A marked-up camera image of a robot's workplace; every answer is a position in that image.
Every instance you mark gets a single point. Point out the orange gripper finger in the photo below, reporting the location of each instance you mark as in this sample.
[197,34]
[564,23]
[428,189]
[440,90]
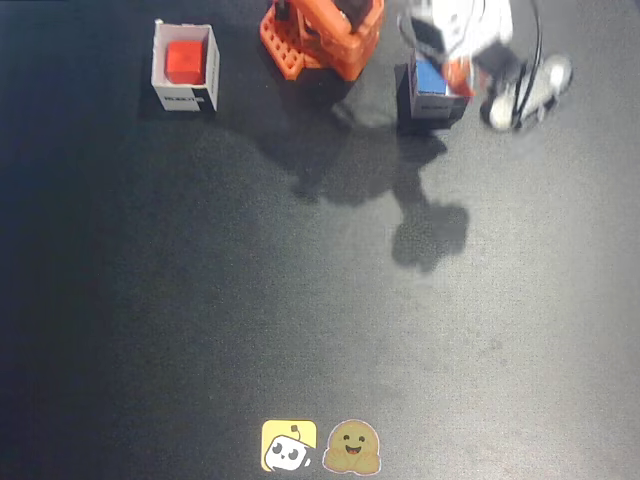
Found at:
[457,77]

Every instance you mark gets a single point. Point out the blue cube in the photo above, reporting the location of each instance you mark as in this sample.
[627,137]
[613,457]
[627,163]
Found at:
[430,77]

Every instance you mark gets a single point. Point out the red cube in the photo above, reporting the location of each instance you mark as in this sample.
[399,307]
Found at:
[185,62]

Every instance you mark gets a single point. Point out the white cardboard box black label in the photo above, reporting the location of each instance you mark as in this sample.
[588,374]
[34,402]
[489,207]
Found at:
[182,100]
[435,107]

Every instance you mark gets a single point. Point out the hugging face emoji sticker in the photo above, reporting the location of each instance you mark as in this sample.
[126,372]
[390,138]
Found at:
[351,447]

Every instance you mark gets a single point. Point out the yellow robot logo sticker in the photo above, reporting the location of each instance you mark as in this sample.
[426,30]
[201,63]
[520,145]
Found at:
[287,445]

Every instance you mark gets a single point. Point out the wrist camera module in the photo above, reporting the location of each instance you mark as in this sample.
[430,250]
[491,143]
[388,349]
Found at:
[545,85]

